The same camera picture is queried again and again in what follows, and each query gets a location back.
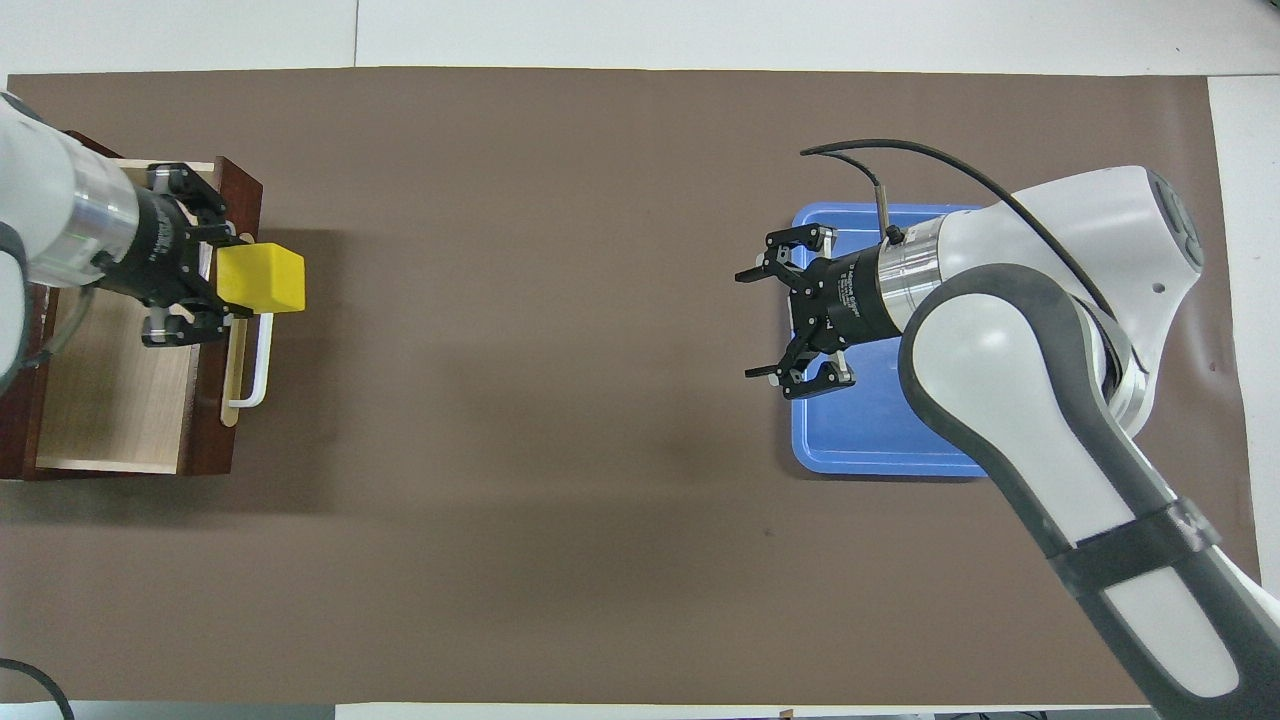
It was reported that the dark wooden drawer cabinet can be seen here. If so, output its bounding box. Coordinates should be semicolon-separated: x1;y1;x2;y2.
0;130;121;481

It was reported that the yellow cube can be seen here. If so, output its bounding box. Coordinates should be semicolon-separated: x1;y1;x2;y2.
217;243;307;314

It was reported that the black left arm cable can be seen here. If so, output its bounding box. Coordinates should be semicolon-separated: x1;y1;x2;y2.
0;657;76;720

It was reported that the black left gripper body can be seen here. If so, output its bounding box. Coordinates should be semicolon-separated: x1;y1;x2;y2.
100;185;219;309

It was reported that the beige handle backing strip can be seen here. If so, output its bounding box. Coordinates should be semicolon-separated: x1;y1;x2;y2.
221;233;248;429

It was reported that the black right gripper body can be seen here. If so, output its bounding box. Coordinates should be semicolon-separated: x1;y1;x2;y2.
790;245;906;351

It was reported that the blue plastic tray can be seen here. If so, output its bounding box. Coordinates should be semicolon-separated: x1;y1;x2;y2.
791;203;1001;477

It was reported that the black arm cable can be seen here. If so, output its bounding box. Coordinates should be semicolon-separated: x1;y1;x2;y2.
800;140;1136;351
0;657;76;720

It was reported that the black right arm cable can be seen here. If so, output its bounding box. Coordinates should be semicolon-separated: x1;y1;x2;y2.
800;140;1136;351

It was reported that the brown paper table mat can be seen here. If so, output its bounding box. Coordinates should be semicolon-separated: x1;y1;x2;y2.
0;66;1276;707

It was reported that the white drawer handle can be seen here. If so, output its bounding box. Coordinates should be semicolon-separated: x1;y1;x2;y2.
228;312;274;409

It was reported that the wooden drawer with dark front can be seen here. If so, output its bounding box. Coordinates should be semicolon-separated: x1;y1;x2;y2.
35;155;264;477

